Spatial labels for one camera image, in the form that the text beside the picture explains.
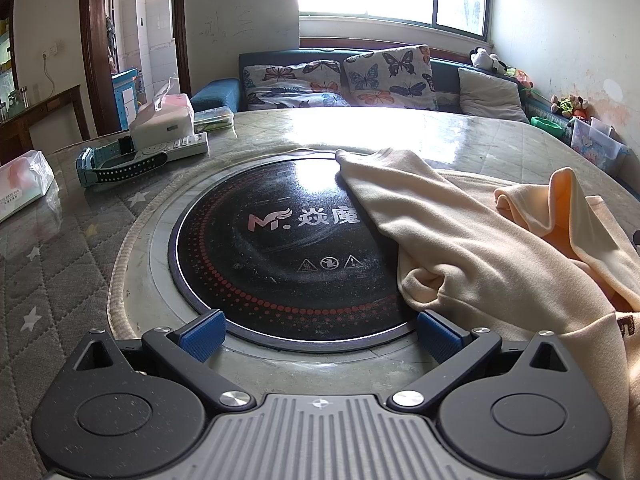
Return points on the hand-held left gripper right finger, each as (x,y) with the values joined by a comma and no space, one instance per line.
(436,337)

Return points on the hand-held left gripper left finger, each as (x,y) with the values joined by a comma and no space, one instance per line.
(200,336)

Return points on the cream sweatshirt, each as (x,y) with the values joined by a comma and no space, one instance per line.
(500,260)

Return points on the round black induction cooktop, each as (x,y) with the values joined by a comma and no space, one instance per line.
(295,255)

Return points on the blue smart watch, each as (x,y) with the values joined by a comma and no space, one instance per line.
(117,162)

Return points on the white tissue box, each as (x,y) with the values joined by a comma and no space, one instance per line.
(162,122)

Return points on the pink white tissue pack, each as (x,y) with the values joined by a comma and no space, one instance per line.
(22,182)

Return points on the green plastic basin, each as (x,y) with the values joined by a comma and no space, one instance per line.
(547,124)

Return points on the blue white cabinet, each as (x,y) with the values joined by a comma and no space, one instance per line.
(125,100)

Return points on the grey pillow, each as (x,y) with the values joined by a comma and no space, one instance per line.
(492,94)

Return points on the clear plastic storage box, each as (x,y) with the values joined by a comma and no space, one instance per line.
(595,142)

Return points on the blue sofa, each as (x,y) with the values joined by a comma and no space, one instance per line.
(450,80)

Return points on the upright butterfly print pillow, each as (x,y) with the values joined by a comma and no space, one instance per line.
(390,77)

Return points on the brown plush toys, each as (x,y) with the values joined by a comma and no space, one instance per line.
(569,105)

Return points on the flat butterfly print pillow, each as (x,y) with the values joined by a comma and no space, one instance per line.
(295,85)

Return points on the dark wooden side table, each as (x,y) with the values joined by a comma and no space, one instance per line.
(40,117)

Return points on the panda plush toy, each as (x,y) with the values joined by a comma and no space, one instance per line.
(487,59)

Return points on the brown door frame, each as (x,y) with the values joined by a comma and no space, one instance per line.
(97,40)

